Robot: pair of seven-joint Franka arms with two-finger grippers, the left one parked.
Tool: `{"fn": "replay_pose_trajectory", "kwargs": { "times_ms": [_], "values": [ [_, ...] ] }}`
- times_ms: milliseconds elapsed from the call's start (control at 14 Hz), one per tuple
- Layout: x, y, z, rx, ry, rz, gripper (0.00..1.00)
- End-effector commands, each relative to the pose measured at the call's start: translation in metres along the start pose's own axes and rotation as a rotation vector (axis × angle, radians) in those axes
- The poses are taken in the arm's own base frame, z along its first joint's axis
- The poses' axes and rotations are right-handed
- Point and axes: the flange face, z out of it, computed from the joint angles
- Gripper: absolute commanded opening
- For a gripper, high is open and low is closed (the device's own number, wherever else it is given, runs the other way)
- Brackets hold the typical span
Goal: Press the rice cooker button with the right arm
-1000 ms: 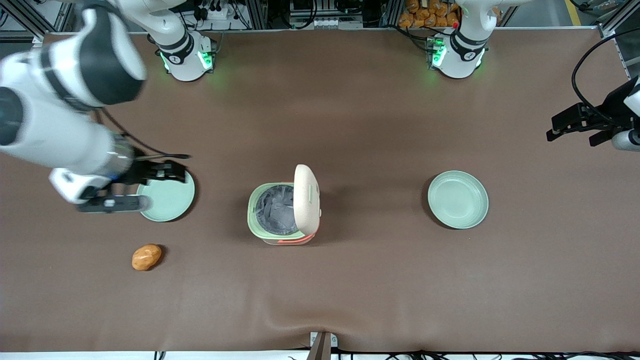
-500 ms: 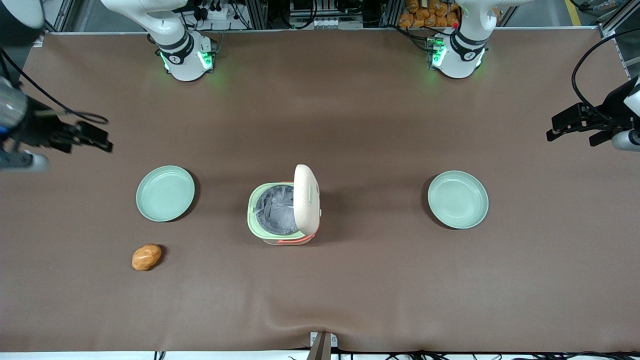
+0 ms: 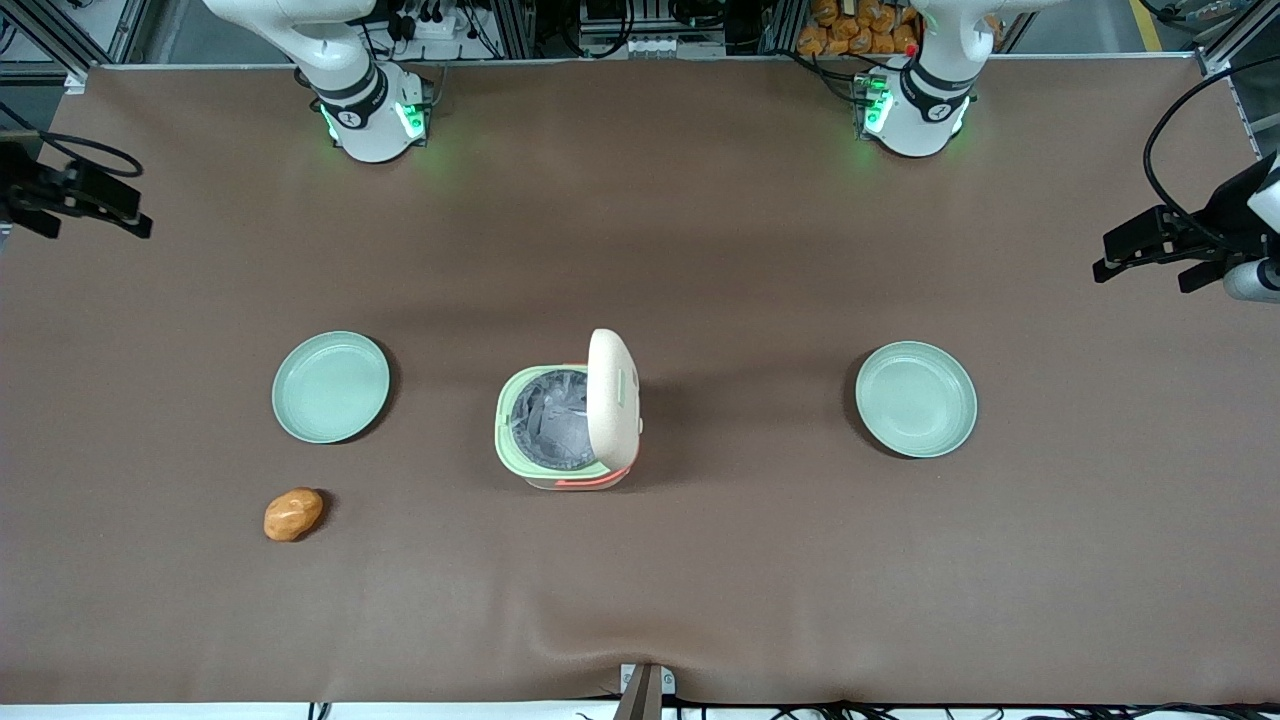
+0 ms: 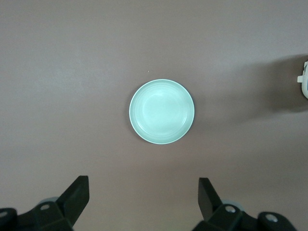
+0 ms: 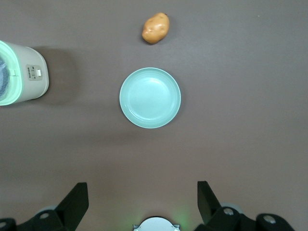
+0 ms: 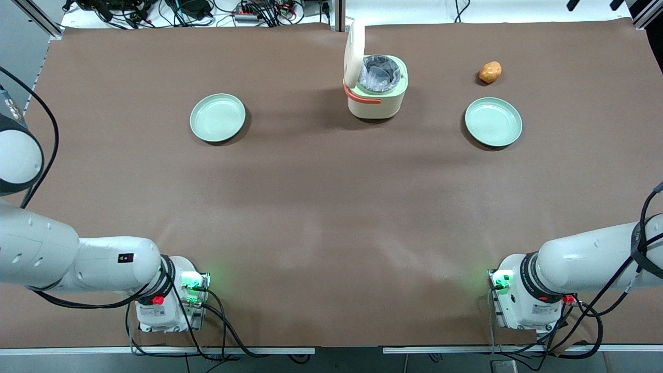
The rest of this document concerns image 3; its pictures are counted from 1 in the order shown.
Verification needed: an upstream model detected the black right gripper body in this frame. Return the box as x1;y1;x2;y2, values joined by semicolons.
0;140;63;213

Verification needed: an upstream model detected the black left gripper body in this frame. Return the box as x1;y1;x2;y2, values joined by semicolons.
1200;150;1280;263

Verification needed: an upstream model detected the cream rice cooker orange trim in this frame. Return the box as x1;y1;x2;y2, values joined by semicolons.
495;329;644;492

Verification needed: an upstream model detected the light green round plate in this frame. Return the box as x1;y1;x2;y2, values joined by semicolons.
272;331;391;445
855;341;978;459

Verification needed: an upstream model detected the bag of orange bread rolls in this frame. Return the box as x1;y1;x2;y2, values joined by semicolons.
797;0;921;57

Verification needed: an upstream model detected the orange-brown bread roll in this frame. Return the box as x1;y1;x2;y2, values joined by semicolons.
264;487;325;543

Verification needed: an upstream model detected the white power strip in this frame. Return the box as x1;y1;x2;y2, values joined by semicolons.
395;0;473;43

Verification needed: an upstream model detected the brown table cloth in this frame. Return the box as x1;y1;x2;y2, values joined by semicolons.
0;55;1280;706

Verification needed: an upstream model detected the grey inner pot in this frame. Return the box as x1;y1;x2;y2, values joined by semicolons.
511;370;599;472

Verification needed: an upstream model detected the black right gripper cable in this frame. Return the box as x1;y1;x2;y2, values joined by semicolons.
0;100;145;179

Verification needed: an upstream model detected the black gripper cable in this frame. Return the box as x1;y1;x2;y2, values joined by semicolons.
0;100;145;179
1143;55;1280;251

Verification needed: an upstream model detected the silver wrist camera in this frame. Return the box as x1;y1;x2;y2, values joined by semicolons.
1222;258;1280;304

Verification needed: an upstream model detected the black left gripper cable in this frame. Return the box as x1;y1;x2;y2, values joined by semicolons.
1143;55;1280;251

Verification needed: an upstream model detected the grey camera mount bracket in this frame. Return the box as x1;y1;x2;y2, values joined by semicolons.
612;663;676;720

